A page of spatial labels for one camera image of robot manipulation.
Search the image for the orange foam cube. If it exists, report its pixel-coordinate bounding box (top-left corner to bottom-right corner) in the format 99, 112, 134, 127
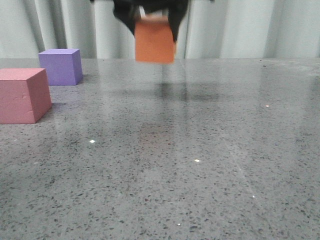
134, 15, 176, 64

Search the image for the purple foam cube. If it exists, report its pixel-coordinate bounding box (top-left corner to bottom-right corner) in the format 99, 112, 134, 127
38, 48, 83, 86

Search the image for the pale green curtain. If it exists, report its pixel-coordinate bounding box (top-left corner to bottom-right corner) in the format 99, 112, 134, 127
0, 0, 320, 59

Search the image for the red foam cube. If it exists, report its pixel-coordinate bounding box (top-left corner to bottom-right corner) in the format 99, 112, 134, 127
0, 68, 52, 124

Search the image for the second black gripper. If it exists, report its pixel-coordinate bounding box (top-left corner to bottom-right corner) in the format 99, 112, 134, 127
89, 0, 216, 43

